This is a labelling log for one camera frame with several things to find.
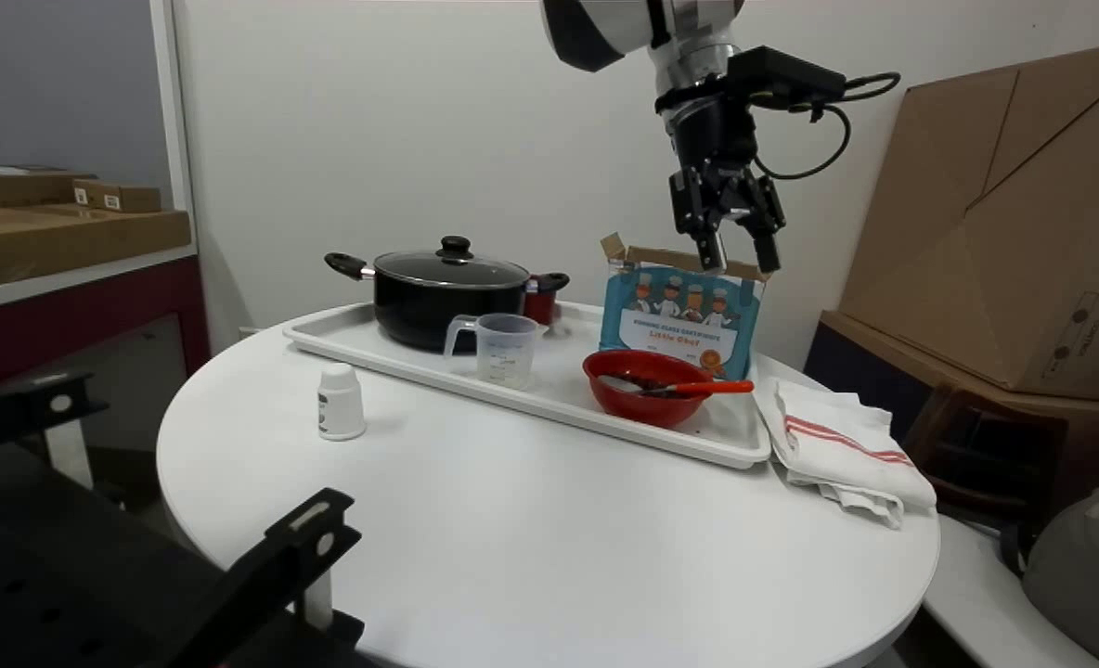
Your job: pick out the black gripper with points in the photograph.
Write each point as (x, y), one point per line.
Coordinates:
(714, 130)

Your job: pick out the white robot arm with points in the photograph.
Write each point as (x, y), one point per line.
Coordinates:
(610, 24)

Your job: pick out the red plastic bowl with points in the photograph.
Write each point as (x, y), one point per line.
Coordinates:
(629, 411)

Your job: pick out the blue printed cardboard box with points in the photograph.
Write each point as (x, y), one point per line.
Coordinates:
(680, 322)

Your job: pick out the white plastic tray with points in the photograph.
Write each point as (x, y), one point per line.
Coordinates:
(551, 394)

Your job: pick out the clear plastic measuring cup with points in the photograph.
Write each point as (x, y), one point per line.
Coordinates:
(506, 351)

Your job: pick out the white towel red stripes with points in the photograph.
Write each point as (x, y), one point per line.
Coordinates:
(847, 457)

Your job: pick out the glass pot lid black knob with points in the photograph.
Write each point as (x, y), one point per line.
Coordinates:
(452, 267)

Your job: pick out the large brown cardboard box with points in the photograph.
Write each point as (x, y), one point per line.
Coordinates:
(1020, 223)

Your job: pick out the dark wooden low cabinet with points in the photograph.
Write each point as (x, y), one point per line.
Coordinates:
(945, 431)

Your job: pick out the black cooking pot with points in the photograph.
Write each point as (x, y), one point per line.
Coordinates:
(420, 317)

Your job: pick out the small white pill bottle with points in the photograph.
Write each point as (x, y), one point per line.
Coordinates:
(343, 411)

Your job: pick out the white chair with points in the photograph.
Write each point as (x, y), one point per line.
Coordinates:
(983, 594)

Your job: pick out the beige grey backpack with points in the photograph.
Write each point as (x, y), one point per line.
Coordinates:
(1092, 568)

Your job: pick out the dark red workbench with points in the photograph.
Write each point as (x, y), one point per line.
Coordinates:
(68, 322)

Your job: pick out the flat brown cardboard box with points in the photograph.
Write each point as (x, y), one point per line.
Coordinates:
(54, 239)

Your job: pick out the small brown cardboard box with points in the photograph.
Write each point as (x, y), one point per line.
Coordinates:
(42, 189)

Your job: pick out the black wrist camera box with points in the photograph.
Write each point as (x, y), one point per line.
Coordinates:
(786, 77)

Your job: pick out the black perforated metal bracket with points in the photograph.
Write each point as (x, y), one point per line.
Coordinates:
(104, 568)

